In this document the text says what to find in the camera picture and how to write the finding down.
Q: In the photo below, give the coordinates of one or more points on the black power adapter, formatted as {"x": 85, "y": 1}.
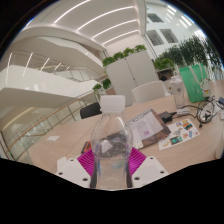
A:
{"x": 165, "y": 116}

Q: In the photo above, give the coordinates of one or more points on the row of tall green plants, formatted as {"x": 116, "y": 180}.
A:
{"x": 190, "y": 50}

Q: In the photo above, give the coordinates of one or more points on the colourful sticker sheet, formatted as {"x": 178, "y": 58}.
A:
{"x": 180, "y": 133}

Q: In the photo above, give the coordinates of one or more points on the small white box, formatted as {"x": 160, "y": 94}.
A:
{"x": 138, "y": 144}

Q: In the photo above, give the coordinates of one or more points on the tall clear tumbler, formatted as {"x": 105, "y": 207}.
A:
{"x": 177, "y": 93}

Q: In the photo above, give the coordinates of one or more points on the small potted green plant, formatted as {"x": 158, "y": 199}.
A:
{"x": 101, "y": 85}

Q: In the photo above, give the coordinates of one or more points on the brown book with white cover sheet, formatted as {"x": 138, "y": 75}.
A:
{"x": 148, "y": 126}

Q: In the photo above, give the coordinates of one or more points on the white cabinet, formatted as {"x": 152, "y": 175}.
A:
{"x": 131, "y": 75}

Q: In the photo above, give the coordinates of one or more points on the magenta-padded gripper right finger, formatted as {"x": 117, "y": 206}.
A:
{"x": 148, "y": 170}

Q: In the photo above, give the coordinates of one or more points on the red and black phone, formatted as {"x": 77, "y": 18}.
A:
{"x": 86, "y": 146}

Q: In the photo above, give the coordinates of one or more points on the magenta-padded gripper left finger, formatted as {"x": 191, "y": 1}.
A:
{"x": 71, "y": 171}

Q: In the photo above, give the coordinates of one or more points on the black office chair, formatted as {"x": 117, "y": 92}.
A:
{"x": 90, "y": 110}

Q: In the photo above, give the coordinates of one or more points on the white chair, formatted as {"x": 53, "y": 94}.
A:
{"x": 148, "y": 91}

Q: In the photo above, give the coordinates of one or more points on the green plants atop cabinet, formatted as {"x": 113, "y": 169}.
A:
{"x": 123, "y": 53}

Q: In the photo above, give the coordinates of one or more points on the ceiling light strips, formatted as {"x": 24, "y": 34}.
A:
{"x": 100, "y": 20}

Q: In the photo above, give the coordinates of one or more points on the clear plastic water bottle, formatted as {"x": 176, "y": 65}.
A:
{"x": 111, "y": 143}

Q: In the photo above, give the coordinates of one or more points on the glass balustrade with handrail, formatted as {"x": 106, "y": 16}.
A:
{"x": 40, "y": 126}

